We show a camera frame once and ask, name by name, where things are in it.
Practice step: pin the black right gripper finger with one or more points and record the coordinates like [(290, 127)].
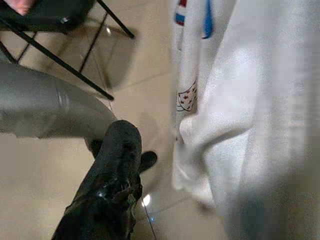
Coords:
[(110, 175)]

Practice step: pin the white printed t-shirt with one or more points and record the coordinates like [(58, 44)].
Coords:
[(250, 100)]

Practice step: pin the black robot foot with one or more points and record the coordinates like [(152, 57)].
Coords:
[(149, 160)]

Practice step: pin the silver robot leg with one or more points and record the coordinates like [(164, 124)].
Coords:
[(50, 107)]

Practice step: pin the black metal-frame chair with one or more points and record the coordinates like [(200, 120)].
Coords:
[(82, 78)]

